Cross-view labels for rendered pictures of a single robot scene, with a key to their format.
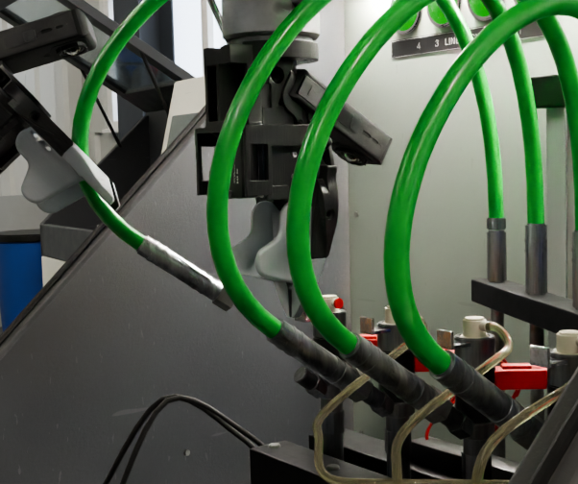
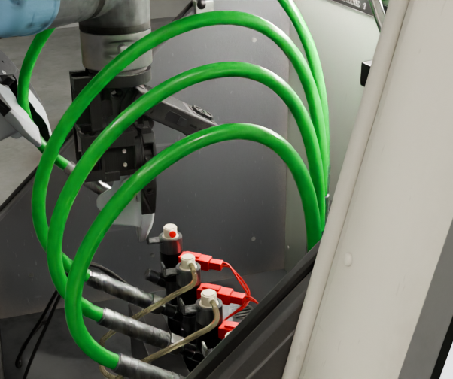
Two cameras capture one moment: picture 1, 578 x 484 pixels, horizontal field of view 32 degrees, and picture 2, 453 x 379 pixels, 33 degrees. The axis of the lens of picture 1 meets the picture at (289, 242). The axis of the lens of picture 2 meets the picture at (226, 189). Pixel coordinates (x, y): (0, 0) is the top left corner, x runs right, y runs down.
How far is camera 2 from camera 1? 0.47 m
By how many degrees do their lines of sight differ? 26
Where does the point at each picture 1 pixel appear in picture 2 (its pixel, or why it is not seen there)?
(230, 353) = (186, 195)
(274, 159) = (108, 155)
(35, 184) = not seen: outside the picture
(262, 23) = (96, 65)
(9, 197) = not seen: outside the picture
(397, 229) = (68, 297)
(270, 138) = not seen: hidden behind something
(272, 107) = (113, 115)
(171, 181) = not seen: hidden behind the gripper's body
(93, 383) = (83, 213)
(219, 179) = (35, 195)
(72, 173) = (12, 127)
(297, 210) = (49, 247)
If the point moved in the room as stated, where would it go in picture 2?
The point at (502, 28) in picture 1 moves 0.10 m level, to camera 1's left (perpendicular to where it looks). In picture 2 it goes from (156, 165) to (47, 153)
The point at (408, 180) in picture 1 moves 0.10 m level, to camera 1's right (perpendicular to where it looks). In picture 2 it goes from (75, 268) to (189, 287)
